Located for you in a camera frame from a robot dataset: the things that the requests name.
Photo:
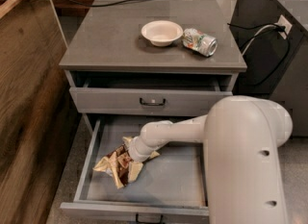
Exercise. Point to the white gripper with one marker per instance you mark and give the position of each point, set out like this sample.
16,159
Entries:
136,153

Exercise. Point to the brown chip bag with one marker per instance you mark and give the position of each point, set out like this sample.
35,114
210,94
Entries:
120,166

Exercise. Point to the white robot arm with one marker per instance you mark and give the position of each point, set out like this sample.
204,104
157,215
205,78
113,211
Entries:
240,136

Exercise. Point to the grey open middle drawer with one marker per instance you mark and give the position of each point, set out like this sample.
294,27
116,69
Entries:
172,184

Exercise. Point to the grey top drawer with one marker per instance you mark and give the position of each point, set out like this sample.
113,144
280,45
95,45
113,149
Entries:
125,100

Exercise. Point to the grey drawer cabinet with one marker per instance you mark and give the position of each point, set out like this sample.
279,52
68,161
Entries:
109,50

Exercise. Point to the wooden panel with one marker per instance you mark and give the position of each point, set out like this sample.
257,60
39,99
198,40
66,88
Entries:
36,114

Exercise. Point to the white bowl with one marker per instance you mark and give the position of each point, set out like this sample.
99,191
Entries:
161,33

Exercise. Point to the crushed soda can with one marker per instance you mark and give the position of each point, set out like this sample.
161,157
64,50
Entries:
199,42

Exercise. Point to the black top drawer handle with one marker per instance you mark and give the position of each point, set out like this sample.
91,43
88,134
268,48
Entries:
153,103

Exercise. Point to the black drawer handle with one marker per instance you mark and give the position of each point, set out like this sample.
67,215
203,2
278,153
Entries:
149,218
153,103

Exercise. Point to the black middle drawer handle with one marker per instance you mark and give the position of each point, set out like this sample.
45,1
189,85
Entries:
149,218

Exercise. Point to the white wall outlet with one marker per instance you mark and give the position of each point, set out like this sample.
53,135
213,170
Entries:
285,26

